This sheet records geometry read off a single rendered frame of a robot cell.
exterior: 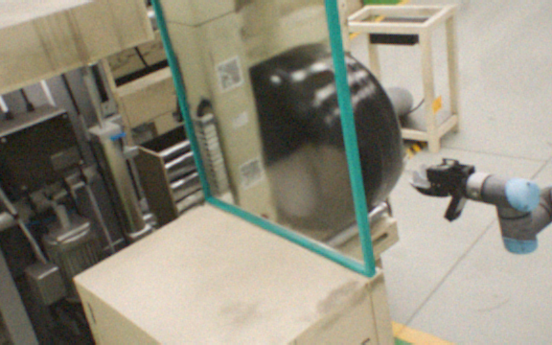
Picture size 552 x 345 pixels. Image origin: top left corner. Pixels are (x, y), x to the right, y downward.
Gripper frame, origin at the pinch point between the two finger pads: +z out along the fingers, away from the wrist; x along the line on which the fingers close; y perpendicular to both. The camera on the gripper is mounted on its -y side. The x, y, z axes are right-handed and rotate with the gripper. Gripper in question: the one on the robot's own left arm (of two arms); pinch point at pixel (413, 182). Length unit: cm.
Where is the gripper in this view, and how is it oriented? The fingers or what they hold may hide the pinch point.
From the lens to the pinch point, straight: 207.9
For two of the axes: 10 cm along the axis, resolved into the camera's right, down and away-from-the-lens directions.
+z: -6.2, -1.3, 7.7
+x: -7.4, 4.2, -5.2
